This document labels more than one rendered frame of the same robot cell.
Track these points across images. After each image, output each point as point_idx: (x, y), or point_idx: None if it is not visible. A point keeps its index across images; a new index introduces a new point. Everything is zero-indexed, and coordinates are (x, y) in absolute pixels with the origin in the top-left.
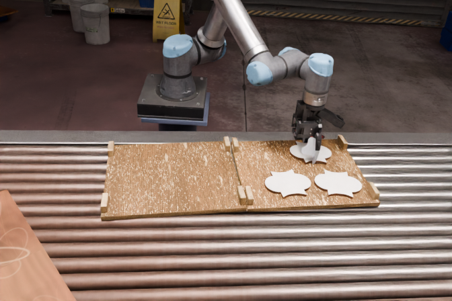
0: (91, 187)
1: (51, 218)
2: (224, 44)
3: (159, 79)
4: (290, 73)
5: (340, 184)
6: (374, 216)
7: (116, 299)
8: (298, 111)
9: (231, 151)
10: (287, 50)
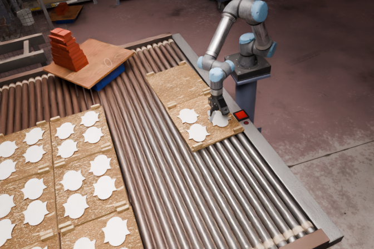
0: (162, 69)
1: (142, 69)
2: (269, 50)
3: None
4: None
5: (196, 133)
6: (183, 151)
7: (115, 94)
8: None
9: None
10: (225, 61)
